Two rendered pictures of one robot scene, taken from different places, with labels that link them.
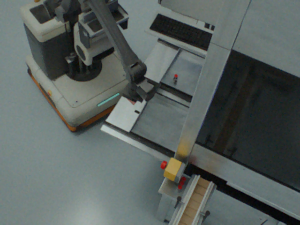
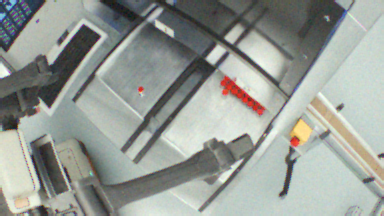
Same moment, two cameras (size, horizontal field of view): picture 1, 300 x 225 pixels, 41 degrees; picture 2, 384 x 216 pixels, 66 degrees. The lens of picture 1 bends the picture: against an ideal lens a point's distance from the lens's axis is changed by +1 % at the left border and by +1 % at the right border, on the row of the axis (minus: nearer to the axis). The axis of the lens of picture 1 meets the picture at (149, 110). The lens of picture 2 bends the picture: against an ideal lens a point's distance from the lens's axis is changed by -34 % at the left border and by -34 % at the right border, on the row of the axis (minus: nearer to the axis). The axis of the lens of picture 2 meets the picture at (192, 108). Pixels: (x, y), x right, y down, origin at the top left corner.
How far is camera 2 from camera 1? 1.09 m
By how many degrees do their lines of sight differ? 30
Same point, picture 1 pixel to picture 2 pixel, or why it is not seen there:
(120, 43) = (186, 175)
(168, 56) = (100, 93)
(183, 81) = (146, 81)
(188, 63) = (117, 66)
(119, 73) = (66, 162)
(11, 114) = not seen: outside the picture
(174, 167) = (304, 130)
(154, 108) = (186, 137)
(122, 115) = (190, 187)
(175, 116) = (206, 109)
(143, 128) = not seen: hidden behind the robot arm
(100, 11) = (134, 196)
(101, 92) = not seen: hidden behind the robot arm
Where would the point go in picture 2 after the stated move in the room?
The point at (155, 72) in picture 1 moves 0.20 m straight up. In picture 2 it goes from (121, 119) to (113, 103)
